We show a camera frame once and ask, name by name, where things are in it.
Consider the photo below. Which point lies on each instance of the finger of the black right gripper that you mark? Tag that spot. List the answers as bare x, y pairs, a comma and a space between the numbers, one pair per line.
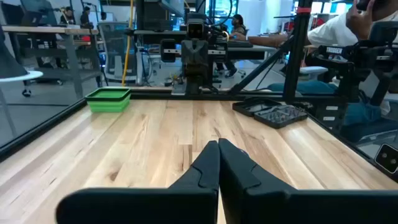
201, 56
188, 56

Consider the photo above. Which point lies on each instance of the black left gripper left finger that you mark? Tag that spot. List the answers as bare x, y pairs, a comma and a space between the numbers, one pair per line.
155, 208

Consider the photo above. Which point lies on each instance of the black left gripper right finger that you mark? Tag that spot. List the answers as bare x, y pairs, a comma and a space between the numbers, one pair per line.
280, 208

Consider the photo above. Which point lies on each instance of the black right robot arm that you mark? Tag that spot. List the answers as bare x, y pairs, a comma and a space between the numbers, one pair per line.
199, 81

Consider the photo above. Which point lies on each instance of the black desk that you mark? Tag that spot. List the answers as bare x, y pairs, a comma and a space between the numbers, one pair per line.
248, 51

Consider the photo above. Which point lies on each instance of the person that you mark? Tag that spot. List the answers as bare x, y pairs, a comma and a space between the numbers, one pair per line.
66, 17
332, 31
238, 26
85, 18

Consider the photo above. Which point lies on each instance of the grey mesh office chair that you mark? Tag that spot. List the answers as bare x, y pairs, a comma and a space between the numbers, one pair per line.
116, 46

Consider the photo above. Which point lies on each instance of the green plastic tray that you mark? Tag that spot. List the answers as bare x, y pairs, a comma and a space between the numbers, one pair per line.
109, 104

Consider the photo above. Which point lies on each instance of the black screwdriver bit case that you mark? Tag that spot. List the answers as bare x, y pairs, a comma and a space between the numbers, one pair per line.
280, 118

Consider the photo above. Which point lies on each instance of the black control box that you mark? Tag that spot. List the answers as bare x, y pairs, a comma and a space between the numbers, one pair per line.
326, 116

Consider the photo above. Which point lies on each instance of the wooden top desk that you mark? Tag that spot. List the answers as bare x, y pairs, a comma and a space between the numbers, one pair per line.
46, 30

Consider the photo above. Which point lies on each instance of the black table-level camera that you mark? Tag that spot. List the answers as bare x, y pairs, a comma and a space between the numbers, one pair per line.
387, 157

